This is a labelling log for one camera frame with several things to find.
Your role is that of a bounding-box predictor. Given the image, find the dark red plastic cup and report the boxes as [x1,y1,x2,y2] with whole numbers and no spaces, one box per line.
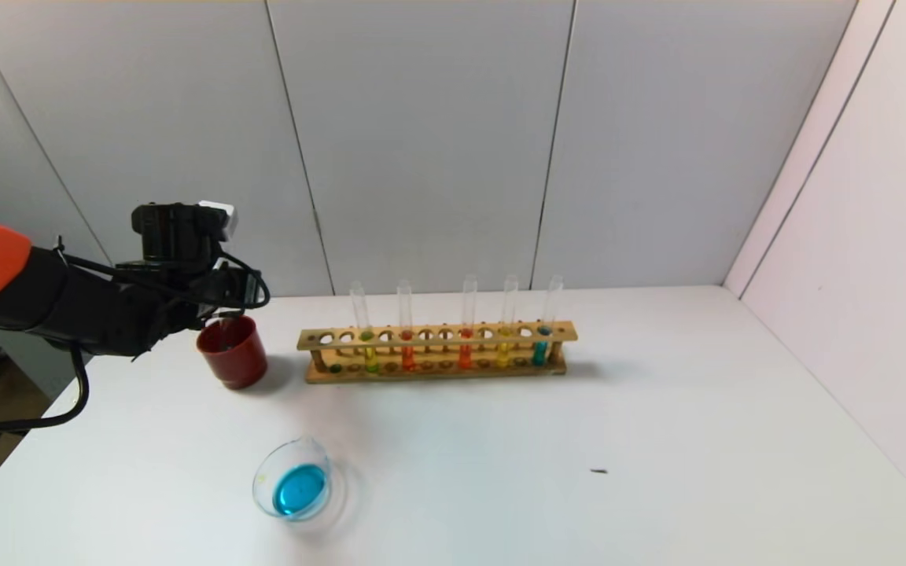
[197,314,270,390]

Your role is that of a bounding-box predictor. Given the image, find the yellow pigment test tube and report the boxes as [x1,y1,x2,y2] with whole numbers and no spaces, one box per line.
[495,274,518,369]

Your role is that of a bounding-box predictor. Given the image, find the yellow-green pigment test tube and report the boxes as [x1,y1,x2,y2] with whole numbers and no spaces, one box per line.
[350,281,381,373]

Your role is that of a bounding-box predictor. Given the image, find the wooden test tube rack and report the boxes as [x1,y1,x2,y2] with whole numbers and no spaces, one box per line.
[298,320,578,384]

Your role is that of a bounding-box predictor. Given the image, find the orange pigment test tube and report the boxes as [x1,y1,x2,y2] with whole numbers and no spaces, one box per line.
[459,274,478,370]
[397,279,416,372]

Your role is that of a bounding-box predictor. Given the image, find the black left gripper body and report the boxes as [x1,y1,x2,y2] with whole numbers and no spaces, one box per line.
[189,267,260,329]

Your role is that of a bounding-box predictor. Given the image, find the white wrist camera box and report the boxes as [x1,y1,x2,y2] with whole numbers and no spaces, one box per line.
[200,200,239,241]

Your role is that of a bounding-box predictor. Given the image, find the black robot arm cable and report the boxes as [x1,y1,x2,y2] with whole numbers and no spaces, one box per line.
[0,236,271,435]

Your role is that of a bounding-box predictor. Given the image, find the clear glass beaker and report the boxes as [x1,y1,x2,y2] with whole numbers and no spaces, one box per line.
[252,437,348,526]

